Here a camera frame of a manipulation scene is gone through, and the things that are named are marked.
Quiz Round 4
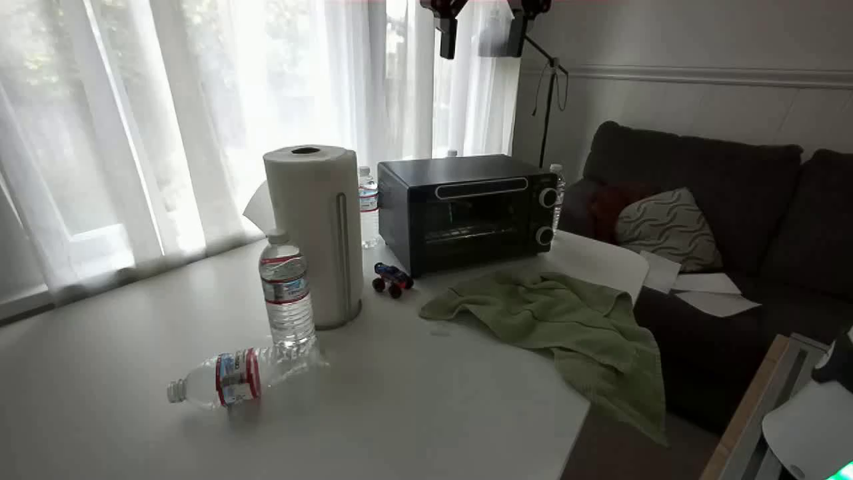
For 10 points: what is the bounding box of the white round cover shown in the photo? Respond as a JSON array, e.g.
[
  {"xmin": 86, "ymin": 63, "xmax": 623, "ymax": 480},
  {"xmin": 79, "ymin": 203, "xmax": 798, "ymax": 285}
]
[{"xmin": 759, "ymin": 378, "xmax": 853, "ymax": 480}]

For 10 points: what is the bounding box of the black device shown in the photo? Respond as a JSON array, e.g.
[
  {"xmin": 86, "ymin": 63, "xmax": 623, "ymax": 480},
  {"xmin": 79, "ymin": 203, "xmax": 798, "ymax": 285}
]
[{"xmin": 810, "ymin": 323, "xmax": 853, "ymax": 394}]

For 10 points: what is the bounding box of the dark brown sofa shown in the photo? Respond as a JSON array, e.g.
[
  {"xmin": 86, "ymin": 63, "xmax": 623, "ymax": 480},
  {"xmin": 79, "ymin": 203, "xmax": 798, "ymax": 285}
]
[{"xmin": 558, "ymin": 121, "xmax": 853, "ymax": 438}]

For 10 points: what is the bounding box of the black floor lamp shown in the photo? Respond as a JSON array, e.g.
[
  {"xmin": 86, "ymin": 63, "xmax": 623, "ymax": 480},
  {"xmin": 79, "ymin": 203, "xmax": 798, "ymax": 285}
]
[{"xmin": 478, "ymin": 0, "xmax": 570, "ymax": 171}]

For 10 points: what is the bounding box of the dark red cushion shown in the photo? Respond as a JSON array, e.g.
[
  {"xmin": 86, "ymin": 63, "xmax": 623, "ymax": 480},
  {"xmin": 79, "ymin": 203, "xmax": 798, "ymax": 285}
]
[{"xmin": 584, "ymin": 182, "xmax": 651, "ymax": 245}]

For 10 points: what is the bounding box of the white sheer curtain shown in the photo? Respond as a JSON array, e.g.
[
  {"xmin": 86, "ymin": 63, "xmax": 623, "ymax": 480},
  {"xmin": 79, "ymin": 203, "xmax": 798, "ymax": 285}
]
[{"xmin": 0, "ymin": 0, "xmax": 527, "ymax": 315}]

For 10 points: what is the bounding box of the beige patterned cushion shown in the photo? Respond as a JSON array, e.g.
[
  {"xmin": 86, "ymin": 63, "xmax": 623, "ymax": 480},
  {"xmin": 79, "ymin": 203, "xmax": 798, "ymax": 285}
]
[{"xmin": 614, "ymin": 183, "xmax": 728, "ymax": 275}]

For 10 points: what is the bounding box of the black toaster oven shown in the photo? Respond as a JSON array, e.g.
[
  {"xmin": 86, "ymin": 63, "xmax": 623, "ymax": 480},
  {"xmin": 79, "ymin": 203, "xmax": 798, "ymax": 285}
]
[{"xmin": 375, "ymin": 153, "xmax": 562, "ymax": 281}]

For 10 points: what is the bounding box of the white paper sheet on table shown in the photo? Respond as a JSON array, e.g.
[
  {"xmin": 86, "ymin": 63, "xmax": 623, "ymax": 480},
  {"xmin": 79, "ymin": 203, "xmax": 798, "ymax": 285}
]
[{"xmin": 544, "ymin": 226, "xmax": 652, "ymax": 303}]

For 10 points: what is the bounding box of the light wooden frame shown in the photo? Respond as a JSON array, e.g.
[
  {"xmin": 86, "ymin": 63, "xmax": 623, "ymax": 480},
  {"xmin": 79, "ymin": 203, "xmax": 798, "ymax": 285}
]
[{"xmin": 702, "ymin": 331, "xmax": 835, "ymax": 480}]

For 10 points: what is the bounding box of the clear plastic water bottle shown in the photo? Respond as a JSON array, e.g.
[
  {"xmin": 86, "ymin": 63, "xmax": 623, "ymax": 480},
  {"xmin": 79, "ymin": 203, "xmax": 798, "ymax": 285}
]
[
  {"xmin": 166, "ymin": 345, "xmax": 331, "ymax": 410},
  {"xmin": 354, "ymin": 165, "xmax": 383, "ymax": 250},
  {"xmin": 257, "ymin": 233, "xmax": 320, "ymax": 357}
]

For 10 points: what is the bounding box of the white paper towel roll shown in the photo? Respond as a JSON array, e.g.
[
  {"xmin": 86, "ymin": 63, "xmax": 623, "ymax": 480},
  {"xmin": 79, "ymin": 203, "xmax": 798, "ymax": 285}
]
[{"xmin": 241, "ymin": 145, "xmax": 364, "ymax": 331}]

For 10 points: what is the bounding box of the purple blue toy car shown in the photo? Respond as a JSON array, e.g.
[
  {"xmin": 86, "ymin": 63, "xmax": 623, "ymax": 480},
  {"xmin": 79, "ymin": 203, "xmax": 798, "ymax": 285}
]
[{"xmin": 370, "ymin": 258, "xmax": 415, "ymax": 301}]

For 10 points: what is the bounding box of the green cloth towel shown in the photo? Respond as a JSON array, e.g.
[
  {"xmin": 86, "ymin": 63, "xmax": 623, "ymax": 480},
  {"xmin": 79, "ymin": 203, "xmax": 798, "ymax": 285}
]
[{"xmin": 419, "ymin": 270, "xmax": 672, "ymax": 447}]

